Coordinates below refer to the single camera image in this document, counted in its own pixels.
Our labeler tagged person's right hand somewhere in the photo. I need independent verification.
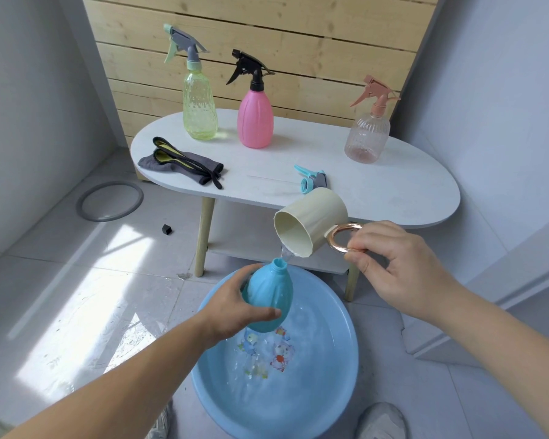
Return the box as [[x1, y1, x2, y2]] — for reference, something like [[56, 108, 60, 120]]
[[343, 219, 463, 327]]

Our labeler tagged person's left hand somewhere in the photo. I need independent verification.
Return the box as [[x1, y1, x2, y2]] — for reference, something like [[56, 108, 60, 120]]
[[196, 263, 282, 351]]

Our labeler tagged blue spray bottle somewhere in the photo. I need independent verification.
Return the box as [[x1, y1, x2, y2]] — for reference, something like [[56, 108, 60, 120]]
[[240, 259, 295, 334]]

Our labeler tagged beige cup with metal handle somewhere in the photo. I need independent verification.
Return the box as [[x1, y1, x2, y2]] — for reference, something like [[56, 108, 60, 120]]
[[273, 187, 365, 259]]

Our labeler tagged blue grey spray nozzle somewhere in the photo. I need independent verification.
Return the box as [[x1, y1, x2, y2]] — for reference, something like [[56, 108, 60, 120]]
[[249, 165, 328, 195]]

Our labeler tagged clear ribbed spray bottle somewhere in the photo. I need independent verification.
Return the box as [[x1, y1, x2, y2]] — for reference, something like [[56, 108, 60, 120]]
[[343, 113, 391, 165]]

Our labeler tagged orange spray head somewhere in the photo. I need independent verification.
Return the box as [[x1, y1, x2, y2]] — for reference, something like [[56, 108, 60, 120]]
[[349, 75, 402, 118]]

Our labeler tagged pink spray bottle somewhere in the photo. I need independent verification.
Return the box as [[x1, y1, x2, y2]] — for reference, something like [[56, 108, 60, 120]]
[[237, 90, 275, 149]]

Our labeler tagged green clear spray bottle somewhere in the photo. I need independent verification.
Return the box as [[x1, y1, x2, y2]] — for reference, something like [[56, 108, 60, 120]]
[[182, 70, 219, 141]]

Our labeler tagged black spray nozzle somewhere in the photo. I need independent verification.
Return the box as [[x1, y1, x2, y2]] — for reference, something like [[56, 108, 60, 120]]
[[225, 49, 276, 93]]

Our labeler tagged green grey spray nozzle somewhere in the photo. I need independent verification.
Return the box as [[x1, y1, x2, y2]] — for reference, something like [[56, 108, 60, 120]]
[[162, 23, 210, 73]]

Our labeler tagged person's right forearm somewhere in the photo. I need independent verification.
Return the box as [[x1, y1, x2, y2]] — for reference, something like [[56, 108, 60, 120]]
[[429, 285, 549, 439]]

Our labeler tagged person's left forearm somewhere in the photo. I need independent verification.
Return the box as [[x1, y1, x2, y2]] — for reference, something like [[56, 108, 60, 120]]
[[2, 315, 214, 439]]

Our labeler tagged person's left white shoe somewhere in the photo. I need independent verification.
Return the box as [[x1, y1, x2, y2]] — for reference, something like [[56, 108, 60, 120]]
[[146, 402, 174, 439]]

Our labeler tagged person's white shoe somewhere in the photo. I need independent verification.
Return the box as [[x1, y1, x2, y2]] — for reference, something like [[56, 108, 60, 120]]
[[354, 402, 409, 439], [146, 402, 174, 439]]

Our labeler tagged person's right white shoe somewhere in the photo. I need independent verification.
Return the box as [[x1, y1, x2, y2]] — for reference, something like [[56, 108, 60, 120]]
[[354, 402, 409, 439]]

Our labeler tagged white oval table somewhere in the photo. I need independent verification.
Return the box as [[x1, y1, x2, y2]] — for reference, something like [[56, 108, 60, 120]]
[[130, 108, 462, 303]]

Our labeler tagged blue plastic basin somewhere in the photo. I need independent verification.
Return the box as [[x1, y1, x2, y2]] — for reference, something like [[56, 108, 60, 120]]
[[191, 265, 359, 439]]

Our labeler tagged grey cloth with black trim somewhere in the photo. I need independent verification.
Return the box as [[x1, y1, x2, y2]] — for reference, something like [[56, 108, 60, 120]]
[[137, 137, 225, 190]]

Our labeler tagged grey rubber ring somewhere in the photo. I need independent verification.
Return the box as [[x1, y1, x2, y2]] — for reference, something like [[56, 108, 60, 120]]
[[76, 180, 145, 223]]

